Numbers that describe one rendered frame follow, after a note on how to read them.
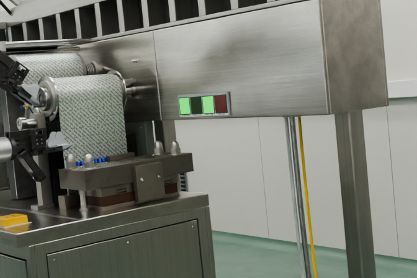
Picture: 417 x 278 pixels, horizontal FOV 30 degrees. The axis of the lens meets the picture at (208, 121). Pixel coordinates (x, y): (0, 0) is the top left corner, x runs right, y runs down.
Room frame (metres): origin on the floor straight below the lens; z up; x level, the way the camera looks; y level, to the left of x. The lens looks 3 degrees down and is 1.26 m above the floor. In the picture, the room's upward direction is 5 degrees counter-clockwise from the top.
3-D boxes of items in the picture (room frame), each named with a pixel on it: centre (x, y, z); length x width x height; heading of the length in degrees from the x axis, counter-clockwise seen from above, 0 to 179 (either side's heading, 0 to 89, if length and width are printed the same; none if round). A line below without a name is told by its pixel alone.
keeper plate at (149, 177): (2.39, 0.20, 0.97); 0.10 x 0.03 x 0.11; 128
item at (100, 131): (2.52, 0.37, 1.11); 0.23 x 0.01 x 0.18; 128
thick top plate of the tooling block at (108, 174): (2.45, 0.27, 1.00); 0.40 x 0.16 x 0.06; 128
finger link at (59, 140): (2.43, 0.47, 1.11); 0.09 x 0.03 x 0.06; 127
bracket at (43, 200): (2.50, 0.56, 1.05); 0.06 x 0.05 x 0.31; 128
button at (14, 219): (2.22, 0.59, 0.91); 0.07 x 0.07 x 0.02; 38
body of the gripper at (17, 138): (2.37, 0.56, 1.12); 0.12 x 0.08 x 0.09; 128
